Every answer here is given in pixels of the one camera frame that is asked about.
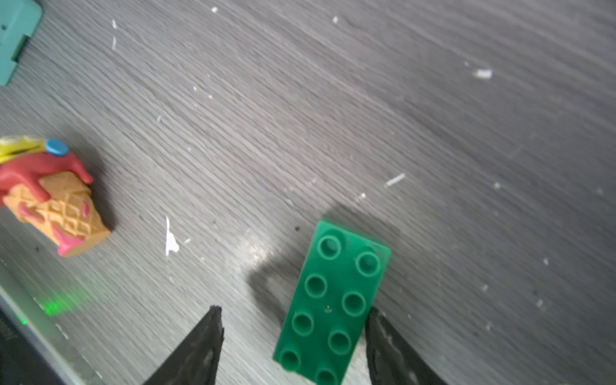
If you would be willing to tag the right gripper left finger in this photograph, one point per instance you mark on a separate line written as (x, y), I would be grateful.
(195, 360)

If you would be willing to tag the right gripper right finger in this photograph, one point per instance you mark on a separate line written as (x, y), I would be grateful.
(391, 359)

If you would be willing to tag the small teal alarm clock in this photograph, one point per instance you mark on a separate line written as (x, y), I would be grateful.
(19, 22)

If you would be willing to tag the dark green wide lego brick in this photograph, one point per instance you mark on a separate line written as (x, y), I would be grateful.
(337, 286)

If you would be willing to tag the small colourful toy figure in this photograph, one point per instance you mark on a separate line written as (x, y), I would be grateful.
(47, 186)

